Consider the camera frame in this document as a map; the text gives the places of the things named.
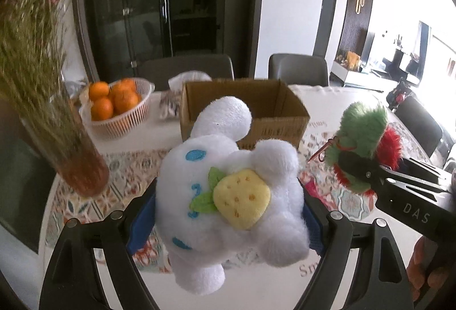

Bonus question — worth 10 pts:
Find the green red plush toy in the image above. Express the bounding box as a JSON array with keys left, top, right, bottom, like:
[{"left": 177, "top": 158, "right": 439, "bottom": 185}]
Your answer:
[{"left": 309, "top": 102, "right": 402, "bottom": 197}]

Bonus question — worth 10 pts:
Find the white plush dog toy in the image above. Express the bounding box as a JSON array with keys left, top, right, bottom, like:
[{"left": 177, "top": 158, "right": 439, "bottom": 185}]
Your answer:
[{"left": 155, "top": 96, "right": 310, "bottom": 295}]

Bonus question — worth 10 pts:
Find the person's right hand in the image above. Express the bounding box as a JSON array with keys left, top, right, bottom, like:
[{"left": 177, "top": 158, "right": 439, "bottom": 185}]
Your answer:
[{"left": 406, "top": 237, "right": 451, "bottom": 301}]

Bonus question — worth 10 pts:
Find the dark dining chair right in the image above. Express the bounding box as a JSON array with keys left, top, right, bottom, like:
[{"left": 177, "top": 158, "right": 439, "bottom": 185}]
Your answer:
[{"left": 394, "top": 95, "right": 455, "bottom": 168}]

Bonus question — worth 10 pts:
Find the white tv console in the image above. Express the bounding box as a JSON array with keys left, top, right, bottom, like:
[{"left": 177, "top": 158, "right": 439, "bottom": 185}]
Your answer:
[{"left": 329, "top": 61, "right": 396, "bottom": 92}]

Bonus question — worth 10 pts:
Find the patterned tablecloth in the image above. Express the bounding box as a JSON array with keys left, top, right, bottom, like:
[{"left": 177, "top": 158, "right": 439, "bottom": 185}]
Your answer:
[{"left": 38, "top": 83, "right": 443, "bottom": 310}]

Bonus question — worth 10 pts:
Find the white basket of oranges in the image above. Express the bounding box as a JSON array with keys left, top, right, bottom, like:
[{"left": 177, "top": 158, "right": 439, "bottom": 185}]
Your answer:
[{"left": 80, "top": 78, "right": 155, "bottom": 139}]

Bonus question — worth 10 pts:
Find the glass vase with dried flowers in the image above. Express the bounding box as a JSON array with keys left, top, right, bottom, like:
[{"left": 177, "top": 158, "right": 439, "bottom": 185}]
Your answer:
[{"left": 1, "top": 0, "right": 109, "bottom": 197}]

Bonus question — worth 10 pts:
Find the tissue pack with white tissue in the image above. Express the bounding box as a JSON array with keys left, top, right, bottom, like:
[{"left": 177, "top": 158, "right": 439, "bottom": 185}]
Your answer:
[{"left": 158, "top": 70, "right": 213, "bottom": 120}]

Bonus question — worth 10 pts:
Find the grey dining chair left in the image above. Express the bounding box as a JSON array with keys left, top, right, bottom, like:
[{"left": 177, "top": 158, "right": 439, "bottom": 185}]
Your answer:
[{"left": 137, "top": 54, "right": 234, "bottom": 91}]

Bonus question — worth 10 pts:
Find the black glass door cabinet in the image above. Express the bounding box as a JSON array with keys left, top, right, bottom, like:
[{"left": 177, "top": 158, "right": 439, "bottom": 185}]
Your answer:
[{"left": 73, "top": 0, "right": 261, "bottom": 81}]

